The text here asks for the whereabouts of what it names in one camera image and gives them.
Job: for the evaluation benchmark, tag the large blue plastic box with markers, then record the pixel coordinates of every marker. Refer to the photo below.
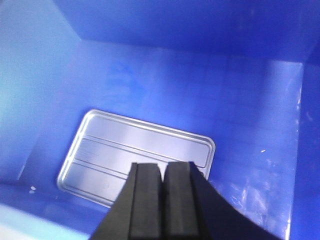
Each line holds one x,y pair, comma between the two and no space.
245,73

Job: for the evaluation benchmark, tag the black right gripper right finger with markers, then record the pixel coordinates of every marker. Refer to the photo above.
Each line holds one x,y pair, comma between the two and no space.
194,210

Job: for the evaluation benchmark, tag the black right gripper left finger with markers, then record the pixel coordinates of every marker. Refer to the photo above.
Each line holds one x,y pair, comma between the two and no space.
136,213

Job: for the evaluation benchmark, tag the small silver ribbed tray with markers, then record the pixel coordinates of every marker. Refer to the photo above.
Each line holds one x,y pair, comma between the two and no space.
106,144

